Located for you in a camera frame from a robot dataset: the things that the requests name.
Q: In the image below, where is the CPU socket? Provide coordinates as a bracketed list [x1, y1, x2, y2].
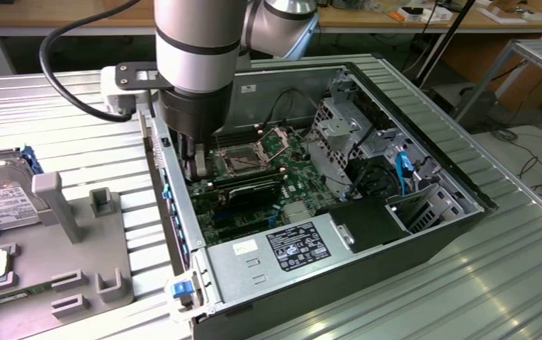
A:
[220, 144, 264, 176]

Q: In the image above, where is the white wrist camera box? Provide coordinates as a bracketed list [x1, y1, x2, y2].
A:
[99, 62, 176, 117]

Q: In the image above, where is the metal disk bay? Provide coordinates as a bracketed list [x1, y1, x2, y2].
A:
[309, 97, 423, 178]

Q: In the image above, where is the silver chipset heat sink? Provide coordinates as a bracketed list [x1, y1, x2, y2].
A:
[284, 203, 317, 224]

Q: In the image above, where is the black plastic shroud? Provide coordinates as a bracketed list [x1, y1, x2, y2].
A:
[330, 201, 412, 254]

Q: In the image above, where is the Nvidia Quadro graphics card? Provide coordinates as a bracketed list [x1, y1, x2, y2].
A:
[189, 178, 284, 217]

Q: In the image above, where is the light blue SATA wire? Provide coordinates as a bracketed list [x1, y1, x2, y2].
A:
[394, 151, 416, 196]

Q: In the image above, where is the blue case latch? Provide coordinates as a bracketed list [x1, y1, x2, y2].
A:
[169, 281, 193, 298]

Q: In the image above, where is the grey power supply unit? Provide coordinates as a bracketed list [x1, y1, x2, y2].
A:
[201, 212, 360, 302]

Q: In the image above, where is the grey parts rack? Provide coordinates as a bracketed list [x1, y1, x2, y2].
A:
[0, 171, 135, 340]

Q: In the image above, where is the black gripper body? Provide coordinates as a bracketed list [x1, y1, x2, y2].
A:
[157, 84, 233, 145]

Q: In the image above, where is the white block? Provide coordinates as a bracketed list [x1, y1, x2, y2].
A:
[475, 2, 530, 25]

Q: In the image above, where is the loose green RAM stick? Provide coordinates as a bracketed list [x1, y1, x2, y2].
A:
[0, 285, 53, 308]

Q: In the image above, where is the installed RAM stick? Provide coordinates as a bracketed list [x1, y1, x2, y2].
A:
[212, 172, 285, 191]

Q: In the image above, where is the black slanted pole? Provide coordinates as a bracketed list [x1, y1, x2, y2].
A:
[414, 0, 479, 86]

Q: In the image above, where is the open black PC case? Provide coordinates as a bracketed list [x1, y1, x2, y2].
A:
[137, 60, 499, 340]

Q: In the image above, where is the metal socket cover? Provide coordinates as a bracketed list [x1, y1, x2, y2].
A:
[253, 127, 295, 160]

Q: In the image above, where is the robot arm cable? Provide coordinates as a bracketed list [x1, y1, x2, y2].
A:
[37, 0, 153, 123]

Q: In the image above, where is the dark looped case wire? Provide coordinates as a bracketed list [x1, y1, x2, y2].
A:
[272, 88, 323, 125]

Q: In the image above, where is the green Dell motherboard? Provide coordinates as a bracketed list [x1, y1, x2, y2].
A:
[187, 125, 347, 247]

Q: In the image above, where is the wooden desk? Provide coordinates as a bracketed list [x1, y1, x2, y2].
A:
[0, 0, 542, 36]

